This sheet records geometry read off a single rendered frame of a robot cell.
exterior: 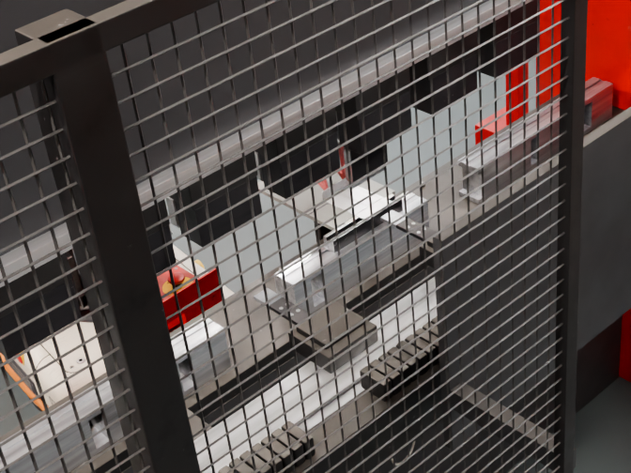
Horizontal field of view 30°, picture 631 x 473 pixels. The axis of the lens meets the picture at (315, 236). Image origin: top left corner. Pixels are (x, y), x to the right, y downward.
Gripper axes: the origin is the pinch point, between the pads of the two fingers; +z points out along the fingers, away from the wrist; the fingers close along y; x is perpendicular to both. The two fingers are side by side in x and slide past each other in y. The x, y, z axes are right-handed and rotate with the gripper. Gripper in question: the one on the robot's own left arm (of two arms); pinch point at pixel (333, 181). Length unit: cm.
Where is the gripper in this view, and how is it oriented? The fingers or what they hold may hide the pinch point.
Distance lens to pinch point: 253.5
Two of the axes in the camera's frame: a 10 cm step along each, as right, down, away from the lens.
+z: 4.3, 8.9, 1.6
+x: -5.3, 1.0, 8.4
